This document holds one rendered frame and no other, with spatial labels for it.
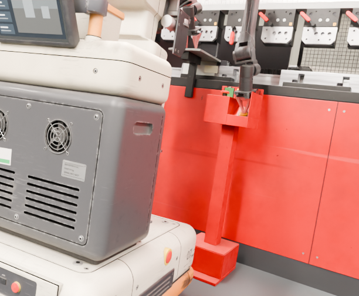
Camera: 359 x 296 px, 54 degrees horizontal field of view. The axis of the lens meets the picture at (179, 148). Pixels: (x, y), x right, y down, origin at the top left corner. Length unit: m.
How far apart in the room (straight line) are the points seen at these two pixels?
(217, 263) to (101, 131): 0.94
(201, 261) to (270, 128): 0.68
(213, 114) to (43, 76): 0.82
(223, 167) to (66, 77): 0.90
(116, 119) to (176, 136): 1.12
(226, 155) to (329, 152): 0.45
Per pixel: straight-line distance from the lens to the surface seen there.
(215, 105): 1.55
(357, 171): 1.68
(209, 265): 1.61
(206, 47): 2.06
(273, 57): 2.46
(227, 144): 1.58
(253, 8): 1.66
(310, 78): 1.84
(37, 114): 0.95
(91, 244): 0.88
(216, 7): 2.07
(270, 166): 1.73
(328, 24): 1.88
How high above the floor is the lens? 0.66
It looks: 5 degrees down
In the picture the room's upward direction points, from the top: 8 degrees clockwise
